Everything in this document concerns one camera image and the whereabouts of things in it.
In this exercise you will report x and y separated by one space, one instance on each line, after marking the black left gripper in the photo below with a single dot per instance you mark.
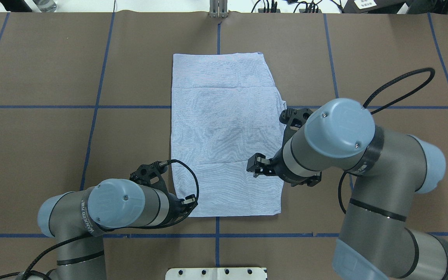
174 202

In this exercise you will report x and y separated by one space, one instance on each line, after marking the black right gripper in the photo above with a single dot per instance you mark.
277 168

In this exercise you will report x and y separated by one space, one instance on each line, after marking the blue striped button shirt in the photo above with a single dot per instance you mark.
225 108

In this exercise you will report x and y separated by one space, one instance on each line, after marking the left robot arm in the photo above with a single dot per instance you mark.
78 221

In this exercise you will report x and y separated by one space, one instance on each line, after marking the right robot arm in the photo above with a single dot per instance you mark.
390 168

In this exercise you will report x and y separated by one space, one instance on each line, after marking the black device with label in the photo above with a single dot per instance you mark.
372 6

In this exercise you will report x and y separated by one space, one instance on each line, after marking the clear water bottle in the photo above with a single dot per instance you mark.
46 5

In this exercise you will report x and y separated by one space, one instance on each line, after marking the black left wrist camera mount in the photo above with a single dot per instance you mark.
150 175

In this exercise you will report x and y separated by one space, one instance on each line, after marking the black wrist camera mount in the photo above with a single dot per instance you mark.
294 119
150 175

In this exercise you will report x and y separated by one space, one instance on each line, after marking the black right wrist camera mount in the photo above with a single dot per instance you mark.
294 119

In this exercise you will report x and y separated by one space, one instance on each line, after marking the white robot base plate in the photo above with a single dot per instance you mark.
229 273

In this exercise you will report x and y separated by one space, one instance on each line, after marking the grey aluminium frame post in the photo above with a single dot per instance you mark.
218 9

